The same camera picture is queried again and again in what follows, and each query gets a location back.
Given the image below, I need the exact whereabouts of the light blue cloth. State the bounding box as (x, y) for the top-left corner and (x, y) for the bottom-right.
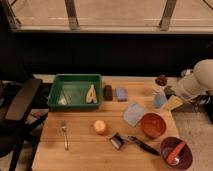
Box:
(123, 103), (145, 127)

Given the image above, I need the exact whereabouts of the dark brown block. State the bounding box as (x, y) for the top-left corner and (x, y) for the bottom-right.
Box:
(104, 85), (113, 101)

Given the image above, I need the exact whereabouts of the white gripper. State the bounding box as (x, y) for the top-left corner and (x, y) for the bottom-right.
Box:
(163, 79), (195, 111)

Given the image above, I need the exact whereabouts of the silver metal fork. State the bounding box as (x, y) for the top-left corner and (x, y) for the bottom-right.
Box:
(61, 123), (69, 151)

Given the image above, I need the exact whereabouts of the red bowl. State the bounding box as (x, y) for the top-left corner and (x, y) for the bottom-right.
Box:
(140, 113), (166, 139)

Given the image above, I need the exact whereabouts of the blue sponge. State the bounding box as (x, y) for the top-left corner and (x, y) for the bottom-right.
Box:
(115, 87), (128, 101)

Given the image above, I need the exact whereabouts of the black office chair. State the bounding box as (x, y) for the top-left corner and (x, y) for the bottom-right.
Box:
(0, 78), (48, 171)

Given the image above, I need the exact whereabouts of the green plastic tray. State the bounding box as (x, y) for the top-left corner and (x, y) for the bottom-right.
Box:
(47, 74), (102, 110)

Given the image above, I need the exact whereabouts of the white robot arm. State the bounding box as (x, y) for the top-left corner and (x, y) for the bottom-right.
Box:
(162, 59), (213, 111)

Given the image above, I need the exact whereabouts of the red spoon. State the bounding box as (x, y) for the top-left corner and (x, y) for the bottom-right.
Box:
(166, 141), (186, 164)

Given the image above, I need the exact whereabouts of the purple bowl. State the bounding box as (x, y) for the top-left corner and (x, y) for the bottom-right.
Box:
(160, 137), (193, 171)

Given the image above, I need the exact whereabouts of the light blue cup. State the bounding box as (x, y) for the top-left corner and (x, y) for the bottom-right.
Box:
(153, 93), (167, 108)

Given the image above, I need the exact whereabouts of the black handled peeler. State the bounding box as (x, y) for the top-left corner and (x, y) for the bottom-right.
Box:
(109, 133), (159, 156)

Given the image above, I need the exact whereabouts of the orange round fruit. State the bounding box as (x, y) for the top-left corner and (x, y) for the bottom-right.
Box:
(93, 120), (107, 135)

